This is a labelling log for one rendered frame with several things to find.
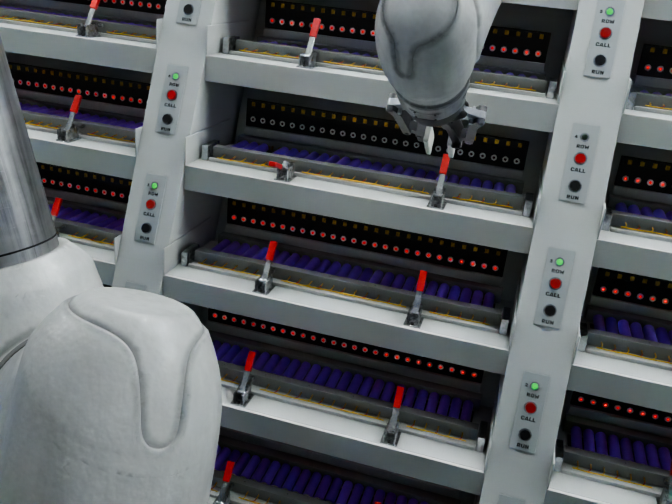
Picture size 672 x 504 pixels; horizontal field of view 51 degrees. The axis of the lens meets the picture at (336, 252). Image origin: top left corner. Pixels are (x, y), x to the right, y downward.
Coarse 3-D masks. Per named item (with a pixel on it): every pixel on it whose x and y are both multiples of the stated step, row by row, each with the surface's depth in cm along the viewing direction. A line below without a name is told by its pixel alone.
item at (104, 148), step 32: (32, 96) 150; (64, 96) 148; (96, 96) 146; (128, 96) 144; (32, 128) 136; (64, 128) 131; (96, 128) 135; (128, 128) 134; (64, 160) 130; (96, 160) 128; (128, 160) 126
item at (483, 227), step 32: (224, 128) 136; (256, 128) 138; (192, 160) 126; (416, 160) 131; (224, 192) 123; (256, 192) 121; (288, 192) 120; (320, 192) 118; (352, 192) 118; (384, 192) 120; (416, 192) 122; (384, 224) 117; (416, 224) 115; (448, 224) 114; (480, 224) 112; (512, 224) 111
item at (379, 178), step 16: (240, 160) 128; (256, 160) 127; (272, 160) 126; (288, 160) 125; (304, 160) 125; (336, 176) 124; (352, 176) 123; (368, 176) 122; (384, 176) 122; (400, 176) 121; (448, 192) 120; (464, 192) 119; (480, 192) 118; (496, 192) 118
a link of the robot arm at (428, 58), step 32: (384, 0) 66; (416, 0) 65; (448, 0) 65; (480, 0) 69; (384, 32) 67; (416, 32) 65; (448, 32) 65; (480, 32) 70; (384, 64) 72; (416, 64) 68; (448, 64) 69; (416, 96) 75; (448, 96) 76
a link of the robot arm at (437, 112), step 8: (464, 88) 79; (400, 96) 81; (456, 96) 79; (464, 96) 82; (408, 104) 81; (416, 104) 80; (440, 104) 79; (448, 104) 80; (456, 104) 81; (408, 112) 84; (416, 112) 83; (424, 112) 81; (432, 112) 81; (440, 112) 81; (448, 112) 82
